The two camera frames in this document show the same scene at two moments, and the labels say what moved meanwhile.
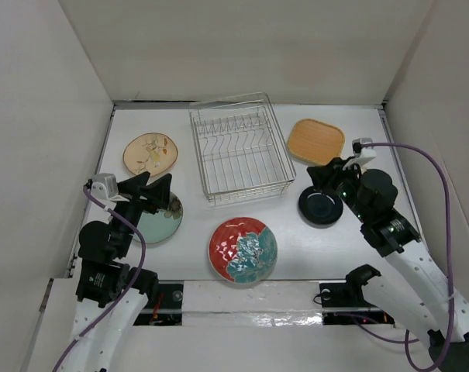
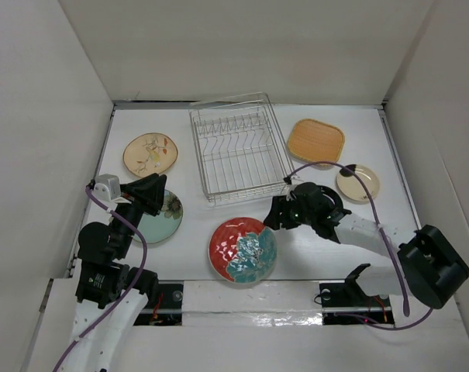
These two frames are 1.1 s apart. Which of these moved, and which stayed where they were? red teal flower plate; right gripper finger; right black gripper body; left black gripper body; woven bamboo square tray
Moved: right gripper finger; right black gripper body
Stayed: left black gripper body; woven bamboo square tray; red teal flower plate
